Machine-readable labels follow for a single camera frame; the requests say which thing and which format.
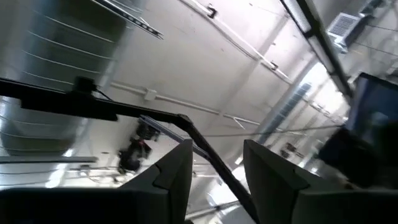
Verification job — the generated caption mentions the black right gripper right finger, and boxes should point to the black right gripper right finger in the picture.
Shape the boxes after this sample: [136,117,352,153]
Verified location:
[242,139,343,224]

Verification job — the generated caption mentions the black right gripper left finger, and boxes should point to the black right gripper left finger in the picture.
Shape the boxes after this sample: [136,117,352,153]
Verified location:
[121,139,194,224]

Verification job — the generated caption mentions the person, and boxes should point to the person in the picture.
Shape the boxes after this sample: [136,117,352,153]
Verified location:
[317,121,398,190]

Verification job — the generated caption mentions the blue screen monitor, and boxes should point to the blue screen monitor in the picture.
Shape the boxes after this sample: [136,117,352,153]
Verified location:
[345,72,398,147]

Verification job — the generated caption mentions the white air vent unit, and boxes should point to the white air vent unit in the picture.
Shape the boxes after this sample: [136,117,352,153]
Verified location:
[326,11,363,54]

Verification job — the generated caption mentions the black ceiling cable reel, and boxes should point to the black ceiling cable reel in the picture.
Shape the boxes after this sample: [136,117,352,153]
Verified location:
[117,119,162,175]

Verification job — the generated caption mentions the black overhead camera frame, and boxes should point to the black overhead camera frame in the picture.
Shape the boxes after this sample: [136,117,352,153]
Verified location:
[0,77,261,224]

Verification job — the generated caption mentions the black overhead camera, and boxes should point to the black overhead camera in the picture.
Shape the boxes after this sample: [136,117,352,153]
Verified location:
[73,76,98,93]

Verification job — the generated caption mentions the long ceiling light rail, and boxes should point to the long ceiling light rail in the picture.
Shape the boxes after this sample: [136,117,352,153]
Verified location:
[279,0,355,97]

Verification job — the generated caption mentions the silver ventilation duct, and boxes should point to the silver ventilation duct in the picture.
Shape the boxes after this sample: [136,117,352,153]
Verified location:
[0,0,125,156]

